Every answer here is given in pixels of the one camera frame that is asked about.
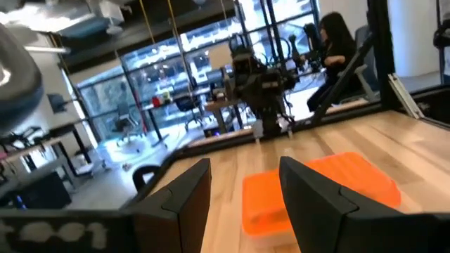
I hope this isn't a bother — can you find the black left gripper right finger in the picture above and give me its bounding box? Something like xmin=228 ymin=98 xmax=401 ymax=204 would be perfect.
xmin=278 ymin=155 xmax=450 ymax=253

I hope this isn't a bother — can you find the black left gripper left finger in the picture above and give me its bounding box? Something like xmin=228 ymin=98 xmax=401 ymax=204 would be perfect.
xmin=0 ymin=157 xmax=212 ymax=253

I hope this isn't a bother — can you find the clear box with orange lid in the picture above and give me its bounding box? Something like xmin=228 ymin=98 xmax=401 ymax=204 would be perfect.
xmin=240 ymin=150 xmax=403 ymax=249

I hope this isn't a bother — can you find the black floor box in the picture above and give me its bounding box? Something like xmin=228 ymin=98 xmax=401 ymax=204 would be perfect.
xmin=13 ymin=171 xmax=73 ymax=211

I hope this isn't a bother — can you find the black office chair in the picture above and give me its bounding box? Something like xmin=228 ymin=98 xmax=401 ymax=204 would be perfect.
xmin=112 ymin=100 xmax=142 ymax=147
xmin=173 ymin=93 xmax=205 ymax=133

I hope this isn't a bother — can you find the grey office chair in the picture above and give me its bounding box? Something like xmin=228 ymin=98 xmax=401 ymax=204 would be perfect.
xmin=353 ymin=25 xmax=380 ymax=103

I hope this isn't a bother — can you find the silver aluminium bar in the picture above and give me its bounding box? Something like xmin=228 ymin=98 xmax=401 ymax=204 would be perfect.
xmin=387 ymin=72 xmax=425 ymax=120

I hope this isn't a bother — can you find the wooden background table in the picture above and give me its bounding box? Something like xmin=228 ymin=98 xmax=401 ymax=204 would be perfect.
xmin=0 ymin=119 xmax=93 ymax=187

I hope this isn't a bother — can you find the person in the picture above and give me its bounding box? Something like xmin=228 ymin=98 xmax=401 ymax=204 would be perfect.
xmin=306 ymin=11 xmax=364 ymax=114

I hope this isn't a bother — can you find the black frame cable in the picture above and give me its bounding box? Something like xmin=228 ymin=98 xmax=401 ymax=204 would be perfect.
xmin=131 ymin=164 xmax=162 ymax=193

